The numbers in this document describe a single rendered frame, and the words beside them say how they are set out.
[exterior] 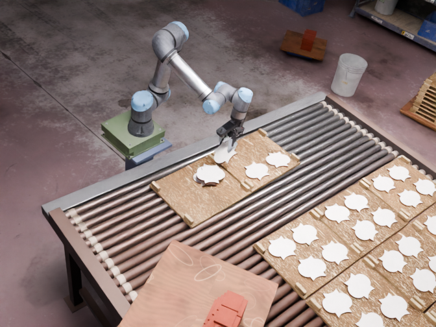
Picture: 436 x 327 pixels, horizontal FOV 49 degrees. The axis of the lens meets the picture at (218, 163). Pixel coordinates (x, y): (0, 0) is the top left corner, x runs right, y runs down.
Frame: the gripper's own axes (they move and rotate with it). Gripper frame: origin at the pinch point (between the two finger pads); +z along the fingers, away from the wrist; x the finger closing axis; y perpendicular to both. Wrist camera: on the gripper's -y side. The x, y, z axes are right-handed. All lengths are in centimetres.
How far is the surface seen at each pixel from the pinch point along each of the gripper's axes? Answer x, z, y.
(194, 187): -6.1, 16.5, -20.8
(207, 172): -3.9, 10.4, -12.1
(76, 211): 15, 29, -76
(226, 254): -47, 21, -34
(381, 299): -108, 10, 4
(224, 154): -2.1, 3.3, 0.2
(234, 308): -79, -1, -70
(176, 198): -6.8, 18.9, -33.7
